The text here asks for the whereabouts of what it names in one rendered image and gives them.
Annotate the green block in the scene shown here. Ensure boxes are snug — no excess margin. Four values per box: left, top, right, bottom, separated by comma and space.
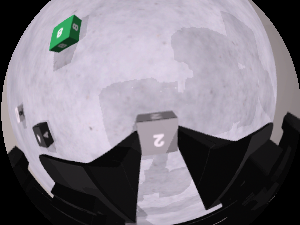
49, 15, 82, 52

